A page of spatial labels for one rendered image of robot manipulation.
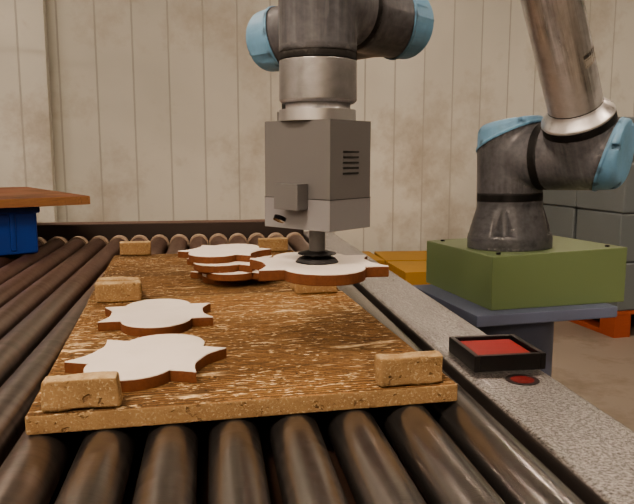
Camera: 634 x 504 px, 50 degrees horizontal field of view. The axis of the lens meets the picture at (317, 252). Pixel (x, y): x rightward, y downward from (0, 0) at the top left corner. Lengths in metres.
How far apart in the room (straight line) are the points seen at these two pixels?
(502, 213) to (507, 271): 0.11
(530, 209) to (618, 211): 3.28
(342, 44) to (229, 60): 4.00
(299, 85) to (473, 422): 0.33
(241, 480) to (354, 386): 0.16
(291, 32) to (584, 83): 0.60
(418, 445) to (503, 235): 0.75
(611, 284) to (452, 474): 0.86
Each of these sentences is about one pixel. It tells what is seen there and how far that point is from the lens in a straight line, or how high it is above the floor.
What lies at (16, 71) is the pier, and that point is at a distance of 4.48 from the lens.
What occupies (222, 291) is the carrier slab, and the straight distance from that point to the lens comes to 0.99.
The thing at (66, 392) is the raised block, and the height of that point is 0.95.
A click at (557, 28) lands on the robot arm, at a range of 1.10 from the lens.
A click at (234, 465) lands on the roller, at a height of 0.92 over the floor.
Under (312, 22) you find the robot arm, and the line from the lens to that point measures 0.65.
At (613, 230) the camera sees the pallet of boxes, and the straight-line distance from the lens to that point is 4.55.
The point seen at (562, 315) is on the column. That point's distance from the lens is 1.23.
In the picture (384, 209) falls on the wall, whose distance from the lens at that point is 4.90.
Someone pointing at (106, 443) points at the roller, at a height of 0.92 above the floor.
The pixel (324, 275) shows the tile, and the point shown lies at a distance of 0.61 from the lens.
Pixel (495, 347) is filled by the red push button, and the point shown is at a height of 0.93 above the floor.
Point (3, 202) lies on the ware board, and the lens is 1.50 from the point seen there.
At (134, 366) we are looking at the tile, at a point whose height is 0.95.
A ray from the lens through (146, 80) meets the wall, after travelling 4.59.
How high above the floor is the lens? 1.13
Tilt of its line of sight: 8 degrees down
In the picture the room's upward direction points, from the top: straight up
